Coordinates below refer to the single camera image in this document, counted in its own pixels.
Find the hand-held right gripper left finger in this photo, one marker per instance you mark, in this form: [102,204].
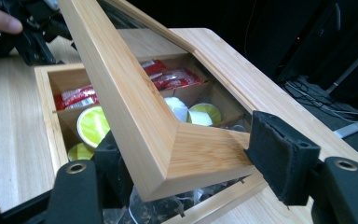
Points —
[115,174]

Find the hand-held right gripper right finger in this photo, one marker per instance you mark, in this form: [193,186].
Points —
[279,155]

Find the wooden tea box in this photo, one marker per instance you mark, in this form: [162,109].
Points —
[45,109]

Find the wooden glass-window box lid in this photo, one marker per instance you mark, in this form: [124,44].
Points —
[121,102]

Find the pile of dark tea bags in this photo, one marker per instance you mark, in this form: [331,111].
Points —
[161,210]

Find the stack of red sachets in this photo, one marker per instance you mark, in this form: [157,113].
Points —
[174,79]

